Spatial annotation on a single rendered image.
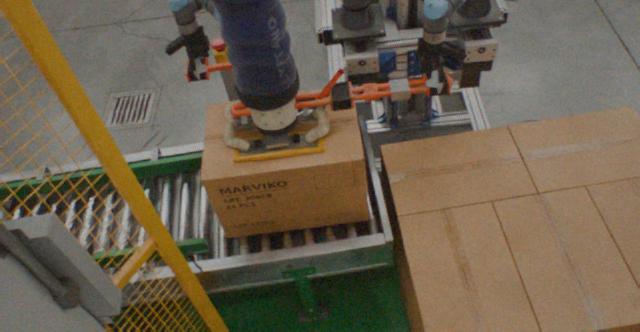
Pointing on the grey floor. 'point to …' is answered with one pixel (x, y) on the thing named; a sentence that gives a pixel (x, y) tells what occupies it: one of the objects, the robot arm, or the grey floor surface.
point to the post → (226, 75)
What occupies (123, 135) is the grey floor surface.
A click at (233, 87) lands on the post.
